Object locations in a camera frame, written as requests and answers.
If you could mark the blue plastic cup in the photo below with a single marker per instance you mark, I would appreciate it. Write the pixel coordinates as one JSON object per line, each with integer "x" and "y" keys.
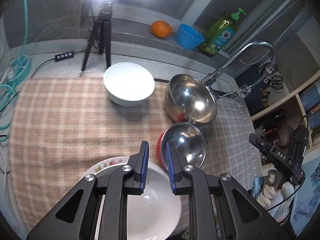
{"x": 188, "y": 38}

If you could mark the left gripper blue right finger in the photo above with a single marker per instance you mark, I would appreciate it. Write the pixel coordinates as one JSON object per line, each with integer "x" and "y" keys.
{"x": 176, "y": 162}

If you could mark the white leaf pattern plate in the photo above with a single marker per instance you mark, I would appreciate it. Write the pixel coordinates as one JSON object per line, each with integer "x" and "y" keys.
{"x": 156, "y": 213}

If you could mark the plaid beige table cloth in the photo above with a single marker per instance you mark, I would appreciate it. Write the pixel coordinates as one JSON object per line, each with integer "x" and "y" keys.
{"x": 63, "y": 126}

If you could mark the wooden shelf unit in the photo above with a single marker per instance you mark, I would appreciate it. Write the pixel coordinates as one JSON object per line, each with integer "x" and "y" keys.
{"x": 293, "y": 108}

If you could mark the black light tripod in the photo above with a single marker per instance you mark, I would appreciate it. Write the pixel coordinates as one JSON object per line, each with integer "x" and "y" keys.
{"x": 102, "y": 31}

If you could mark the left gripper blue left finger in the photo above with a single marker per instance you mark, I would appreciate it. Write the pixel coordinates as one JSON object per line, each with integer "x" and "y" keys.
{"x": 136, "y": 182}

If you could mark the black inline light controller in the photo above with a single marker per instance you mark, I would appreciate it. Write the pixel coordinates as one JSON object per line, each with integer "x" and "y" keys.
{"x": 64, "y": 56}

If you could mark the right gloved hand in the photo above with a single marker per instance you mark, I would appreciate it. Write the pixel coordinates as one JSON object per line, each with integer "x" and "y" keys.
{"x": 276, "y": 190}

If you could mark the black scissors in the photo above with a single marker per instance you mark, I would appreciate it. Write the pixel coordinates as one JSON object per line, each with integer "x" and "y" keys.
{"x": 276, "y": 82}

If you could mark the orange fruit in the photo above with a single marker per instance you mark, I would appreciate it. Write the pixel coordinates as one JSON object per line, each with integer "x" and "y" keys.
{"x": 161, "y": 29}

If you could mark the red steel mixing bowl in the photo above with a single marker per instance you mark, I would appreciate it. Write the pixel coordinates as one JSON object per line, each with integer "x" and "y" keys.
{"x": 188, "y": 140}

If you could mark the grey checked cloth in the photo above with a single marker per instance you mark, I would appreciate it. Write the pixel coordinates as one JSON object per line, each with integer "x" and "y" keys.
{"x": 227, "y": 144}

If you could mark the green dish soap bottle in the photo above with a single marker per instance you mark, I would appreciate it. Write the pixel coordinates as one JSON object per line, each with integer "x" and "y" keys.
{"x": 220, "y": 33}

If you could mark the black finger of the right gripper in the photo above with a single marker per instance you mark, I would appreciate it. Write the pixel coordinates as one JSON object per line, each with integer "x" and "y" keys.
{"x": 260, "y": 142}

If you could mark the large pink floral plate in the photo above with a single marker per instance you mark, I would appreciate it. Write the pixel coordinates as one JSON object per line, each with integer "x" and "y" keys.
{"x": 107, "y": 164}

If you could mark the pale blue ceramic bowl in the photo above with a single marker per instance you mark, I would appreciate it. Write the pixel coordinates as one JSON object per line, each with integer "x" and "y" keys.
{"x": 128, "y": 84}

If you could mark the plain steel mixing bowl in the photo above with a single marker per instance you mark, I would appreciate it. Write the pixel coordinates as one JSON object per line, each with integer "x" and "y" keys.
{"x": 186, "y": 99}

